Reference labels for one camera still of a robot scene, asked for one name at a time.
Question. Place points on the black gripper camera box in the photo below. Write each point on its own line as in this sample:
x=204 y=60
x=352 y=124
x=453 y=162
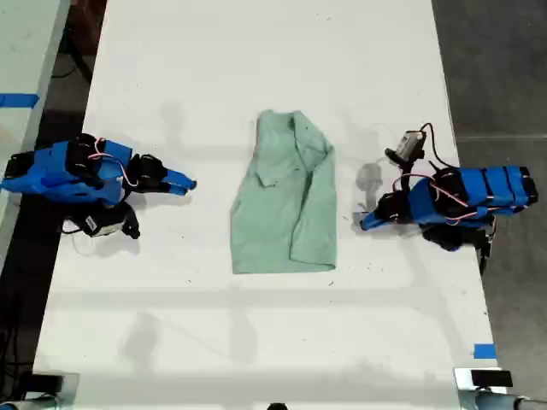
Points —
x=102 y=224
x=410 y=144

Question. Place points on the pale green T-shirt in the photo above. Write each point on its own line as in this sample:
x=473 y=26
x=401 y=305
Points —
x=282 y=200

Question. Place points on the long blue tape strip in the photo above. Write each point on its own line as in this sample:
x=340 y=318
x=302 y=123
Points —
x=19 y=100

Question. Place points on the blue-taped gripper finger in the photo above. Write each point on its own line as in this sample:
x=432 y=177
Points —
x=181 y=179
x=177 y=189
x=375 y=226
x=375 y=217

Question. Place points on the grey metal pipe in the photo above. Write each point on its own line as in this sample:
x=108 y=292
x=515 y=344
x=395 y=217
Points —
x=30 y=402
x=500 y=401

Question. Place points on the pale side table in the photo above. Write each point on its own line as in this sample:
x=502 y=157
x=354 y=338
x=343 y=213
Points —
x=25 y=51

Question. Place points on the black round knob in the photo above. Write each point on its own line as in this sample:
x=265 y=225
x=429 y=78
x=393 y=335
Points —
x=276 y=406

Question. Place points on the small black box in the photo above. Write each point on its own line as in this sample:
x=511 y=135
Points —
x=45 y=381
x=491 y=378

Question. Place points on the black camera stalk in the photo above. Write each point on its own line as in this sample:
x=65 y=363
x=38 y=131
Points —
x=401 y=160
x=130 y=222

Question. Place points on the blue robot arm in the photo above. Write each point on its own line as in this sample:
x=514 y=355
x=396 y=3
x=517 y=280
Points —
x=470 y=196
x=51 y=171

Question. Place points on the small blue tape square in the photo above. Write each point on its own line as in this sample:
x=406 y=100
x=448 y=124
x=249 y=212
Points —
x=485 y=351

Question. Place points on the silver metal clamp plate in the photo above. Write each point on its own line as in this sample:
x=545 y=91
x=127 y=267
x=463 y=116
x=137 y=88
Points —
x=462 y=378

